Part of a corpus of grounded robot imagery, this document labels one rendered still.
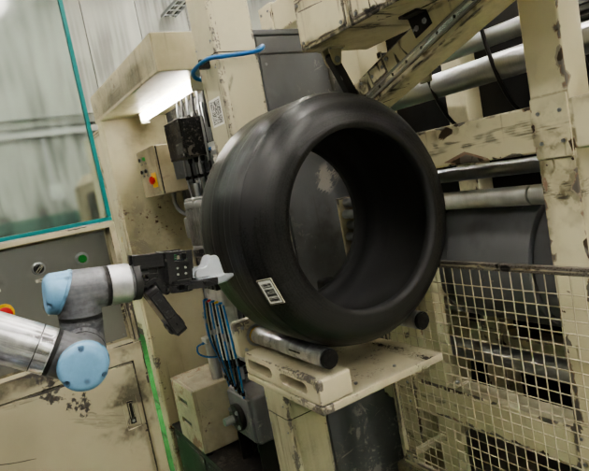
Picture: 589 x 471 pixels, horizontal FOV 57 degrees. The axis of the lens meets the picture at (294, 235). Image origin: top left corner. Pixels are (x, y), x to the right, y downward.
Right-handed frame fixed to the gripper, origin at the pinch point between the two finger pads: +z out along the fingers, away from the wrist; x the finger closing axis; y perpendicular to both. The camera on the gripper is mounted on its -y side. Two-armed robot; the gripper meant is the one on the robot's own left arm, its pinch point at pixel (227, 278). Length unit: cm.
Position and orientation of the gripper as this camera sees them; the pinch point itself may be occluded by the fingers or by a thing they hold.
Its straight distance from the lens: 115.2
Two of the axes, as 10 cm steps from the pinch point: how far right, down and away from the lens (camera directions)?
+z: 8.5, -1.0, 5.2
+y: -0.9, -10.0, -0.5
